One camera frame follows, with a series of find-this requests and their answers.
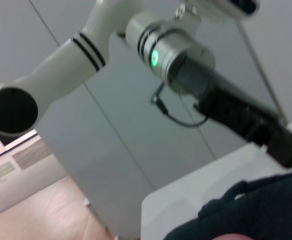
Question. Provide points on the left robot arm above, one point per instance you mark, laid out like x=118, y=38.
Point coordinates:
x=61, y=65

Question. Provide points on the pale green wall sign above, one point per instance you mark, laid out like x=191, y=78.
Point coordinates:
x=3, y=172

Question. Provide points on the pink peach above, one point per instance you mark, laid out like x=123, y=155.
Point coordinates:
x=230, y=237

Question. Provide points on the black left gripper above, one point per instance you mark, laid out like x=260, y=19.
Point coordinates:
x=223, y=100

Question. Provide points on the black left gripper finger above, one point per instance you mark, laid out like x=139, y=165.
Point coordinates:
x=290, y=152

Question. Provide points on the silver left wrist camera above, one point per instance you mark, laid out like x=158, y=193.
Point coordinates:
x=238, y=7

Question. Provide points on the gray textured wall panel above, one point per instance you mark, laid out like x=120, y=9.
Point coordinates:
x=29, y=156

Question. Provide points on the dark teal insulated bag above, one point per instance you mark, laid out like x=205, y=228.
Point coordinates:
x=260, y=212

